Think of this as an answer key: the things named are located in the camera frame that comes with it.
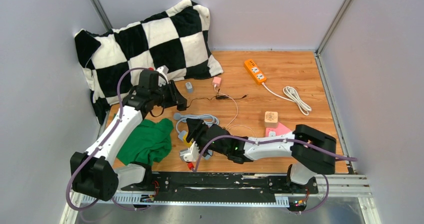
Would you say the white coiled power cord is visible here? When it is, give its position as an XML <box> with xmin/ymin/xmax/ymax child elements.
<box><xmin>263</xmin><ymin>83</ymin><xmax>313</xmax><ymax>116</ymax></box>

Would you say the green cloth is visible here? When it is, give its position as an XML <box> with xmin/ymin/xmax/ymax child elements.
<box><xmin>113</xmin><ymin>118</ymin><xmax>174</xmax><ymax>169</ymax></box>

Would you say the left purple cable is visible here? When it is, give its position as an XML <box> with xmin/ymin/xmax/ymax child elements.
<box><xmin>65</xmin><ymin>67</ymin><xmax>157</xmax><ymax>212</ymax></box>

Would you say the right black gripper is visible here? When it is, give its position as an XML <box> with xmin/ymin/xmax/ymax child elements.
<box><xmin>186</xmin><ymin>118</ymin><xmax>229</xmax><ymax>156</ymax></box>

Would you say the white cube charger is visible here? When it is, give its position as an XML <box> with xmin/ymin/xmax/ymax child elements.
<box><xmin>268</xmin><ymin>131</ymin><xmax>276</xmax><ymax>137</ymax></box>

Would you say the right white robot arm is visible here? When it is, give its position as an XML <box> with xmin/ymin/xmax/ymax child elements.
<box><xmin>179</xmin><ymin>119</ymin><xmax>337</xmax><ymax>193</ymax></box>

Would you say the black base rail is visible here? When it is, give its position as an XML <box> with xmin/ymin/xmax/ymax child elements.
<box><xmin>121</xmin><ymin>172</ymin><xmax>319</xmax><ymax>209</ymax></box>

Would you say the grey blue small charger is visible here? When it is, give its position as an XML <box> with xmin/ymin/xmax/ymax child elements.
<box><xmin>185</xmin><ymin>82</ymin><xmax>194</xmax><ymax>93</ymax></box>

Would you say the light blue coiled cord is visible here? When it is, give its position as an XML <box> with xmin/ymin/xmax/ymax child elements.
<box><xmin>172</xmin><ymin>112</ymin><xmax>220</xmax><ymax>134</ymax></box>

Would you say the yellow cube socket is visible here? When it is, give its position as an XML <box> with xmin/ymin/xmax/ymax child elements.
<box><xmin>183</xmin><ymin>138</ymin><xmax>192</xmax><ymax>147</ymax></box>

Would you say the pink power strip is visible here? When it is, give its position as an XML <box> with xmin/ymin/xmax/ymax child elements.
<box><xmin>265</xmin><ymin>122</ymin><xmax>292</xmax><ymax>137</ymax></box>

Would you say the beige cube socket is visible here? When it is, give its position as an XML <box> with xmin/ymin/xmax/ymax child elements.
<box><xmin>264</xmin><ymin>111</ymin><xmax>279</xmax><ymax>128</ymax></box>

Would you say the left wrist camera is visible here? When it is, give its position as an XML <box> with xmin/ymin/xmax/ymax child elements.
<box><xmin>156</xmin><ymin>65</ymin><xmax>169</xmax><ymax>79</ymax></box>

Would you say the white pink usb cable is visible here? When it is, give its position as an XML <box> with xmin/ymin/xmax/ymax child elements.
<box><xmin>213</xmin><ymin>86</ymin><xmax>258</xmax><ymax>137</ymax></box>

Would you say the orange power strip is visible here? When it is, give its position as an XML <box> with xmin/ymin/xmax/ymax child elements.
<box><xmin>244</xmin><ymin>59</ymin><xmax>267</xmax><ymax>85</ymax></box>

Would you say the black white checkered pillow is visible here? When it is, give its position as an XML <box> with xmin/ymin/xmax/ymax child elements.
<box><xmin>74</xmin><ymin>0</ymin><xmax>223</xmax><ymax>123</ymax></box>

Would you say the pink usb charger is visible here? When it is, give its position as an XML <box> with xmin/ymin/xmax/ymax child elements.
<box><xmin>212</xmin><ymin>77</ymin><xmax>222</xmax><ymax>88</ymax></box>

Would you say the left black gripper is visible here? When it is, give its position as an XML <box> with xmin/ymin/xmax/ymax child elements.
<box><xmin>151</xmin><ymin>80</ymin><xmax>187</xmax><ymax>109</ymax></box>

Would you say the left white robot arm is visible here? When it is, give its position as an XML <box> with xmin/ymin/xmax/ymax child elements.
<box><xmin>66</xmin><ymin>67</ymin><xmax>187</xmax><ymax>202</ymax></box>

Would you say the black adapter with thin cable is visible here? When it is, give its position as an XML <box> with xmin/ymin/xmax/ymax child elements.
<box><xmin>187</xmin><ymin>95</ymin><xmax>230</xmax><ymax>108</ymax></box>

